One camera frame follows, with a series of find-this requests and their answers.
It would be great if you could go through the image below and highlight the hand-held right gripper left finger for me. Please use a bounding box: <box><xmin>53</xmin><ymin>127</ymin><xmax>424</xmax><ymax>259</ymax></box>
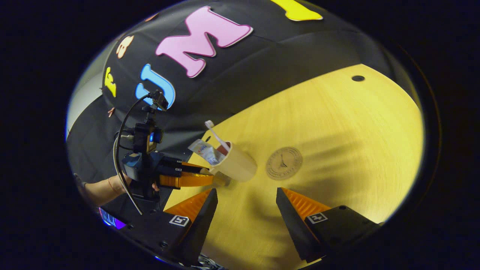
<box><xmin>112</xmin><ymin>188</ymin><xmax>219</xmax><ymax>267</ymax></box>

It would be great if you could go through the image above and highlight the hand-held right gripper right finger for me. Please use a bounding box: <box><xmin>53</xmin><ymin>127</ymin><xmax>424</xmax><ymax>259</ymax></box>
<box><xmin>276</xmin><ymin>187</ymin><xmax>383</xmax><ymax>263</ymax></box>

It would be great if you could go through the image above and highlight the white toothpaste tube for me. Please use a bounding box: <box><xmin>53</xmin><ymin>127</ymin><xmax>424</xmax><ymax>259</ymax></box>
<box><xmin>187</xmin><ymin>139</ymin><xmax>226</xmax><ymax>166</ymax></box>

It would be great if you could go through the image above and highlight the pink toothbrush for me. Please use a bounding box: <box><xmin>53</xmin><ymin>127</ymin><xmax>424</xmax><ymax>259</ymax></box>
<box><xmin>204</xmin><ymin>120</ymin><xmax>231</xmax><ymax>152</ymax></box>

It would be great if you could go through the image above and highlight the beige cup with wooden handle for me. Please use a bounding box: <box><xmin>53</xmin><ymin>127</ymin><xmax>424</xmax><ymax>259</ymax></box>
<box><xmin>208</xmin><ymin>141</ymin><xmax>258</xmax><ymax>188</ymax></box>

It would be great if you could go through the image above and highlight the round brown coaster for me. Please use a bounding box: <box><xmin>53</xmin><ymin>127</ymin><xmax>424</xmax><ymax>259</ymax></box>
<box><xmin>265</xmin><ymin>147</ymin><xmax>303</xmax><ymax>181</ymax></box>

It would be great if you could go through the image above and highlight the wooden desktop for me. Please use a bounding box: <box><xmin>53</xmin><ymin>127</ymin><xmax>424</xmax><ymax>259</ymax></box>
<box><xmin>163</xmin><ymin>64</ymin><xmax>425</xmax><ymax>270</ymax></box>

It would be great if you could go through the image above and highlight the black backdrop cloth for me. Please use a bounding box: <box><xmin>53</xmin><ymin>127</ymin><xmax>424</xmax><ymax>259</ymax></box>
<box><xmin>67</xmin><ymin>0</ymin><xmax>409</xmax><ymax>214</ymax></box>

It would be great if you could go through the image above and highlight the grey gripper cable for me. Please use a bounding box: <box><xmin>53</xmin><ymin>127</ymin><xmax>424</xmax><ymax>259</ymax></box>
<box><xmin>112</xmin><ymin>94</ymin><xmax>154</xmax><ymax>216</ymax></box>

